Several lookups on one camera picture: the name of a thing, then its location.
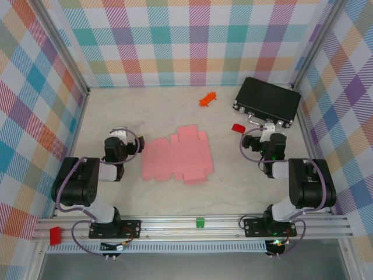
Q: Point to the left aluminium side bar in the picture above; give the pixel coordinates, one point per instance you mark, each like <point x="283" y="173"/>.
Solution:
<point x="77" y="128"/>

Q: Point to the green lit power connector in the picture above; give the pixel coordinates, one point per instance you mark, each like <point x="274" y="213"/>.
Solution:
<point x="277" y="242"/>

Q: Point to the left aluminium frame post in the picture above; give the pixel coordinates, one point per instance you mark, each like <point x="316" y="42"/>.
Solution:
<point x="62" y="49"/>

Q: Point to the black hard case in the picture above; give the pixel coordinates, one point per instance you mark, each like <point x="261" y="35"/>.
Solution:
<point x="268" y="96"/>

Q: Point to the aluminium frame post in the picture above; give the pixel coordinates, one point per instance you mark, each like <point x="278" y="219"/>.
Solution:
<point x="62" y="49"/>
<point x="317" y="43"/>

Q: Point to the aluminium side bar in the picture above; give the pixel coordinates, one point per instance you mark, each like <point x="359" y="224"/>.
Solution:
<point x="77" y="128"/>
<point x="306" y="125"/>

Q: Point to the aluminium mounting rail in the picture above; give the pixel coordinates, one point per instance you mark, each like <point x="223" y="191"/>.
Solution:
<point x="175" y="224"/>

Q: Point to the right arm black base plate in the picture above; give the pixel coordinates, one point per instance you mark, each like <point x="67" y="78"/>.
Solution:
<point x="252" y="227"/>

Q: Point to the small red block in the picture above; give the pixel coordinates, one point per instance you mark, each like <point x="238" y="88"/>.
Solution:
<point x="238" y="128"/>

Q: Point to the pink paper box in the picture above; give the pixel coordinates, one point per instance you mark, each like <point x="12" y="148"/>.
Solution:
<point x="175" y="157"/>

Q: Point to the orange plastic toy piece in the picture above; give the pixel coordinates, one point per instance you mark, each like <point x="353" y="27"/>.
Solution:
<point x="207" y="99"/>

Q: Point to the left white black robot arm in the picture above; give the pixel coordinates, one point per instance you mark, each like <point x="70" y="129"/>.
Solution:
<point x="75" y="181"/>

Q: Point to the green block on rail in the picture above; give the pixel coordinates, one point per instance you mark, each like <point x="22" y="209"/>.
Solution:
<point x="200" y="222"/>

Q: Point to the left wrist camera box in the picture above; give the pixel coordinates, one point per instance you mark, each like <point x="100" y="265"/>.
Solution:
<point x="119" y="133"/>

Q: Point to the right aluminium side bar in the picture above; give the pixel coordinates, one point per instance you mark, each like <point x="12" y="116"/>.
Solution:
<point x="306" y="125"/>

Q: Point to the right aluminium frame post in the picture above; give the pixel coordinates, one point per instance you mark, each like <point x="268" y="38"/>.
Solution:
<point x="317" y="43"/>

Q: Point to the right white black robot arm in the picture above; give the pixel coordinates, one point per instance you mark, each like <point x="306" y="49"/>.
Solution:
<point x="314" y="186"/>

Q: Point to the red block on rail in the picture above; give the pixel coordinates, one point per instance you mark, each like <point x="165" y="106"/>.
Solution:
<point x="55" y="236"/>

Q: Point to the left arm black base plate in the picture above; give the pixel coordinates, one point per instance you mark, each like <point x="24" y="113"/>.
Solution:
<point x="132" y="227"/>

